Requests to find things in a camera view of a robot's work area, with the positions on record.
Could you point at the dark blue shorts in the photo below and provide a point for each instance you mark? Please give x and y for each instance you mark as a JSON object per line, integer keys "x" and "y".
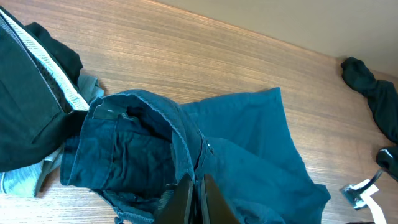
{"x": 134, "y": 143}

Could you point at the folded black garment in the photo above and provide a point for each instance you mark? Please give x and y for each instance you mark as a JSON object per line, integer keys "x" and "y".
{"x": 41, "y": 104}

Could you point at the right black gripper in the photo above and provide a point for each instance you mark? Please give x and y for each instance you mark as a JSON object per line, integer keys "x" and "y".
{"x": 387, "y": 158}

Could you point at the folded light denim jeans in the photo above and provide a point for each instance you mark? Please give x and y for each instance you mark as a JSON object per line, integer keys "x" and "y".
{"x": 27, "y": 181}

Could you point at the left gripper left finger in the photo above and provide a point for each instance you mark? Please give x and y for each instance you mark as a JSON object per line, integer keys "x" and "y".
{"x": 175, "y": 203}

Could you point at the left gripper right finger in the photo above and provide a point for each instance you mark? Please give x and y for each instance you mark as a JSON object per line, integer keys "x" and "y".
{"x": 214, "y": 208}

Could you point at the crumpled black garment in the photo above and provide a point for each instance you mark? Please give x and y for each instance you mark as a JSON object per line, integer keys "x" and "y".
{"x": 380, "y": 94}

